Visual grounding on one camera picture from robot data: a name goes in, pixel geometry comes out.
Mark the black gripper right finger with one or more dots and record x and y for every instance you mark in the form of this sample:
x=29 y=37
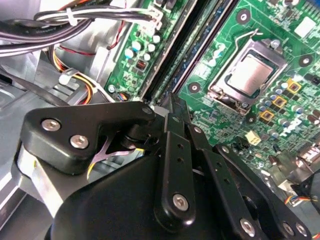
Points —
x=218 y=170

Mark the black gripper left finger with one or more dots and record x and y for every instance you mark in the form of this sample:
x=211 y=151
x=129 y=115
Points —
x=75 y=117

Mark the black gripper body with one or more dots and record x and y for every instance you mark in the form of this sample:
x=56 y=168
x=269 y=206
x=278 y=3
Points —
x=112 y=205

